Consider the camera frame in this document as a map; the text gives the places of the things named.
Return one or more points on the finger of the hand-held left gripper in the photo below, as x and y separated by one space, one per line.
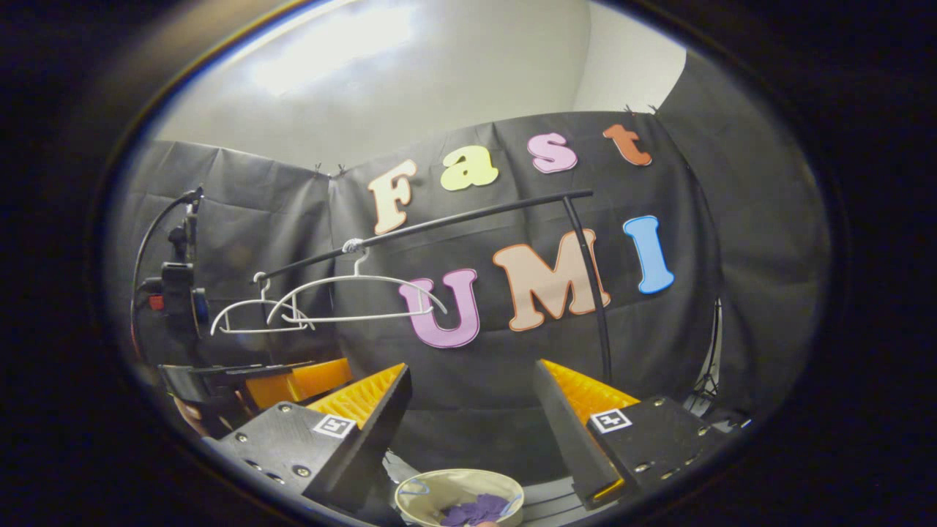
293 384

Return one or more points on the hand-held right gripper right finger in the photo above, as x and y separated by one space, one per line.
560 432

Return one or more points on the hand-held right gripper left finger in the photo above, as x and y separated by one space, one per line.
381 439

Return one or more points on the cream laundry hamper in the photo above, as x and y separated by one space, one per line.
439 487

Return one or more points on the purple ribbed shirt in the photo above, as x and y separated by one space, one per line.
476 511

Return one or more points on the white plastic hanger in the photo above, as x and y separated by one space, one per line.
263 298
359 276

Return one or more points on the black clothes rack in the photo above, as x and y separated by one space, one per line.
585 278

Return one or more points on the black tripod stand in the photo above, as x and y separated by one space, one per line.
706 384

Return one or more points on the black backdrop cloth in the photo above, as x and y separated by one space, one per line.
732 219

